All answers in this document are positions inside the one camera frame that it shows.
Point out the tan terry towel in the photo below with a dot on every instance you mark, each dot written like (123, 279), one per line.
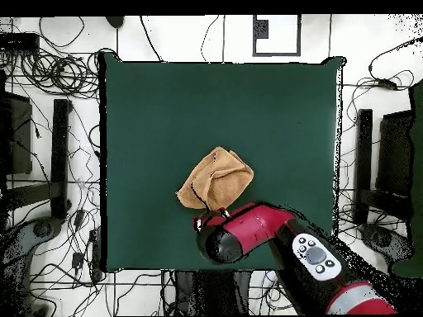
(224, 185)

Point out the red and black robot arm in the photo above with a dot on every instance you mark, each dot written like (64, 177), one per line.
(257, 224)

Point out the black flat device box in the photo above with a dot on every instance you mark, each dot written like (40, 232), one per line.
(19, 42)

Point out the black power strip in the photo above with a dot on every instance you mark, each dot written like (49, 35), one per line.
(96, 254)

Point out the black power adapter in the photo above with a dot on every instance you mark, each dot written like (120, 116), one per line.
(79, 218)
(386, 84)

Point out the dark green table cloth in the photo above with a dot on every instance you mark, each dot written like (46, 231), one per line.
(198, 105)

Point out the black square case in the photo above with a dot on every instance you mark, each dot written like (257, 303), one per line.
(16, 138)
(395, 148)

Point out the person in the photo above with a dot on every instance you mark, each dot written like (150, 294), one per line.
(115, 21)

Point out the dark green fabric sheet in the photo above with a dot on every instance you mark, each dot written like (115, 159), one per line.
(417, 165)

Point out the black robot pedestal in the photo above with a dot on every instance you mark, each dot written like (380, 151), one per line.
(205, 297)

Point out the dark square floor frame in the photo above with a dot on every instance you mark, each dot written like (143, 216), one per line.
(261, 29)

